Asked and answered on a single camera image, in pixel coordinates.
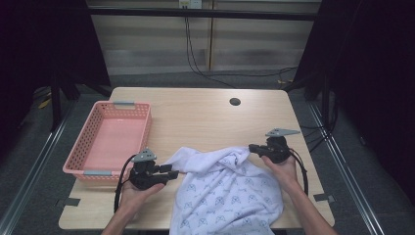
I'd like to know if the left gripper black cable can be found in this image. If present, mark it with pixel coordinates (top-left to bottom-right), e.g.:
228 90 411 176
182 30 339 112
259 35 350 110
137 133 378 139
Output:
114 154 137 213

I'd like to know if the grey tape piece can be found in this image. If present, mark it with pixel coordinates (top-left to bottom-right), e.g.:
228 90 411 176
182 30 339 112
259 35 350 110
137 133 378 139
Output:
54 197 81 209
313 193 337 204

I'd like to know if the pink perforated plastic basket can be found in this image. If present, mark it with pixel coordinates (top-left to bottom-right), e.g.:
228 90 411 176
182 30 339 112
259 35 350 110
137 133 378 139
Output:
62 100 153 183

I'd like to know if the black metal stand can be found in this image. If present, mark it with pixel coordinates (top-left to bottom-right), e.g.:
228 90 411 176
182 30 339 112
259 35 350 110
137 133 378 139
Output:
49 70 64 132

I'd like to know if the aluminium floor rail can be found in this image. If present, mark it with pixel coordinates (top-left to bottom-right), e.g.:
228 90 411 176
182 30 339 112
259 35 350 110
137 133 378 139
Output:
0 101 77 235
307 101 386 235

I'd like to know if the black floor cables bundle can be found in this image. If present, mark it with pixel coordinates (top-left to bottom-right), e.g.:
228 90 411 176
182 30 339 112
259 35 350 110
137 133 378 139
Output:
299 91 339 154

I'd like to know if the black horizontal bar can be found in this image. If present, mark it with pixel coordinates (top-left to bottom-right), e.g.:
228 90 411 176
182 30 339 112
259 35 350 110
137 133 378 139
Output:
87 7 323 22

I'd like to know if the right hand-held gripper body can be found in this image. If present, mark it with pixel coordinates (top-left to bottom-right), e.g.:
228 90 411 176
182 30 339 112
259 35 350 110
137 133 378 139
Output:
264 127 301 165

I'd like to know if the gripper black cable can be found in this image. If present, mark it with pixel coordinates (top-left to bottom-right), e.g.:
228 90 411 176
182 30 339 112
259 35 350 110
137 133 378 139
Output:
114 154 137 213
288 148 309 197

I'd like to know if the white wall power socket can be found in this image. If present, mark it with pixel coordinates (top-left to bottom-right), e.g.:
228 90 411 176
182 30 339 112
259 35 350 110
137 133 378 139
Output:
178 0 203 10

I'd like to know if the person's left hand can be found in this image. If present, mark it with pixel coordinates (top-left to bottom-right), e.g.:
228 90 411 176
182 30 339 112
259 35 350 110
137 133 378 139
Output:
118 179 166 216

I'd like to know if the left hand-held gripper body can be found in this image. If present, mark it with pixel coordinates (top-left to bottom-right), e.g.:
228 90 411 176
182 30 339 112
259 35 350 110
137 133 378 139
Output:
128 148 166 191

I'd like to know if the white patterned towel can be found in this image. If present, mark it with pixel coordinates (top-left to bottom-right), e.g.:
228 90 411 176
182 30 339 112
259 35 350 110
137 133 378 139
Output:
163 145 285 235

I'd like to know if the person's right hand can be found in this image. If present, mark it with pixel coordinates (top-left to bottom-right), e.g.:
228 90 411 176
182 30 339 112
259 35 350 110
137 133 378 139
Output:
260 154 303 194

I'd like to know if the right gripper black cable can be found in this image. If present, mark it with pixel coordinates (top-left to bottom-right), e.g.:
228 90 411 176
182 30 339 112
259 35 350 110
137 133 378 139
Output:
288 148 309 197

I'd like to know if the yellow floor object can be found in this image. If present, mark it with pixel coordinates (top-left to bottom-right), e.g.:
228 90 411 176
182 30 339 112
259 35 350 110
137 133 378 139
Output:
37 97 53 110

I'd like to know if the black hanging wall cable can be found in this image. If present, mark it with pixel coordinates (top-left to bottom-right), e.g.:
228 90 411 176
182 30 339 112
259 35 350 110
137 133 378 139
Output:
184 16 237 89

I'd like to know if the black curtain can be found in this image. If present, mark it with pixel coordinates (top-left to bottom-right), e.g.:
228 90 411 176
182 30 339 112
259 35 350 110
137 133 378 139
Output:
293 0 415 205
0 0 112 158

